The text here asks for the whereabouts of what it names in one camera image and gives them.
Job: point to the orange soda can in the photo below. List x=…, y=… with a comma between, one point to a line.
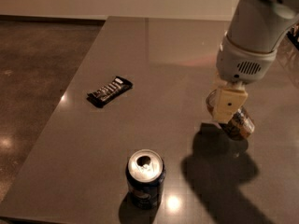
x=240, y=127

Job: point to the blue soda can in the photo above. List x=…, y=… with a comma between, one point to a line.
x=145, y=173

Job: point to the black candy bar wrapper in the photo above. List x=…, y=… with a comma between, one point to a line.
x=110, y=91

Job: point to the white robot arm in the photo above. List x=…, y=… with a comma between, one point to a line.
x=248, y=49

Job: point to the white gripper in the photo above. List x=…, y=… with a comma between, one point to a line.
x=241, y=63

